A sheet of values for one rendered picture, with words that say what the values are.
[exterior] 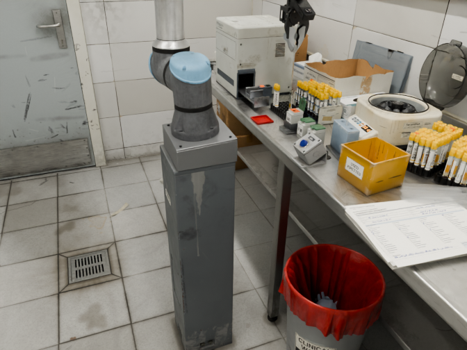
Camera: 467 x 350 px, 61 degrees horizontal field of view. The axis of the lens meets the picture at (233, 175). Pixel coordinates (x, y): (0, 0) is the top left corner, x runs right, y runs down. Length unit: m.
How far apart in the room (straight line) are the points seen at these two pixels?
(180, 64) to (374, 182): 0.62
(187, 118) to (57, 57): 1.80
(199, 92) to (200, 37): 1.91
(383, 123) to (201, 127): 0.59
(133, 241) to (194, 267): 0.96
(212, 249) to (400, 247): 0.69
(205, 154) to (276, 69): 0.74
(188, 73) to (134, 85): 1.90
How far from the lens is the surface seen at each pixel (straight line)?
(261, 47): 1.76
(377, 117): 1.41
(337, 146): 1.34
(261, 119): 1.57
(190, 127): 1.19
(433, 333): 1.69
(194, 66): 1.15
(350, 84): 1.68
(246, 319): 1.91
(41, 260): 2.38
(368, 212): 1.05
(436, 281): 0.93
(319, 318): 1.44
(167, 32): 1.26
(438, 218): 1.10
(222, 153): 1.22
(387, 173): 1.15
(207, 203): 1.30
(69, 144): 3.08
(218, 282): 1.54
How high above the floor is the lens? 1.46
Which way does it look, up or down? 30 degrees down
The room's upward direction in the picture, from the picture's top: 1 degrees clockwise
